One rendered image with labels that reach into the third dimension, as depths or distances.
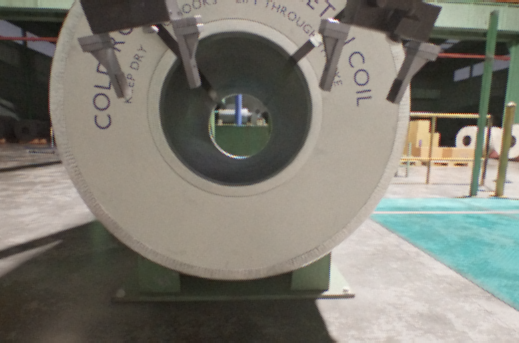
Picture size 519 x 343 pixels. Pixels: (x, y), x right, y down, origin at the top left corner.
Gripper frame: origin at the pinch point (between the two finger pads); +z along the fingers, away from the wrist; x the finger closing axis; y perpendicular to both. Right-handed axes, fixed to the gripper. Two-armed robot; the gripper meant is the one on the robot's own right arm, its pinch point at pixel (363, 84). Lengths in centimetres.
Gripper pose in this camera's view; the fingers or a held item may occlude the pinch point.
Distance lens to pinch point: 51.8
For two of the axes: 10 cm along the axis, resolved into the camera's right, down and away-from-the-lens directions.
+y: 1.1, 5.2, -8.5
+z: -1.9, 8.5, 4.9
